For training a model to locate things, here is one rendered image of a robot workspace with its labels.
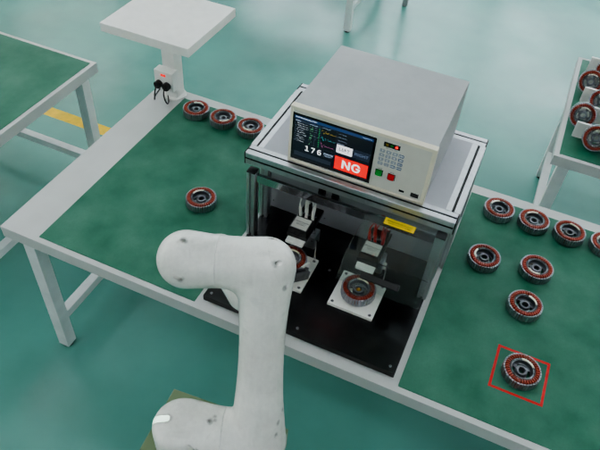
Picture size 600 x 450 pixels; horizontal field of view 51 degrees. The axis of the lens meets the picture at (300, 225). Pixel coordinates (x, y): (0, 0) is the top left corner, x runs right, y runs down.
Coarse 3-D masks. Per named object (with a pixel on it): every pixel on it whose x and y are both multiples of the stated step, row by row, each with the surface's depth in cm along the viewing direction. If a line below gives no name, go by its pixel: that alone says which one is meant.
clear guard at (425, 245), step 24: (384, 216) 187; (360, 240) 180; (384, 240) 180; (408, 240) 181; (432, 240) 182; (360, 264) 175; (384, 264) 174; (408, 264) 174; (432, 264) 175; (384, 288) 173; (408, 288) 172
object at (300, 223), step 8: (296, 216) 205; (320, 216) 209; (296, 224) 203; (304, 224) 203; (312, 224) 205; (288, 232) 204; (296, 232) 202; (304, 232) 201; (312, 232) 214; (288, 240) 203; (296, 240) 203; (304, 240) 203
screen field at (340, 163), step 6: (336, 156) 186; (336, 162) 187; (342, 162) 186; (348, 162) 185; (354, 162) 184; (336, 168) 189; (342, 168) 188; (348, 168) 187; (354, 168) 186; (360, 168) 185; (366, 168) 184; (354, 174) 187; (360, 174) 186; (366, 174) 185
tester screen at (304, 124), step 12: (300, 120) 183; (300, 132) 186; (312, 132) 184; (324, 132) 182; (336, 132) 180; (348, 132) 178; (300, 144) 189; (312, 144) 187; (324, 144) 185; (336, 144) 183; (348, 144) 181; (360, 144) 179; (372, 144) 177; (300, 156) 192; (324, 156) 188; (348, 156) 184
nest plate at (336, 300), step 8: (336, 288) 203; (352, 288) 204; (336, 296) 201; (376, 296) 202; (336, 304) 199; (344, 304) 199; (368, 304) 199; (376, 304) 200; (352, 312) 197; (360, 312) 197; (368, 312) 197; (368, 320) 196
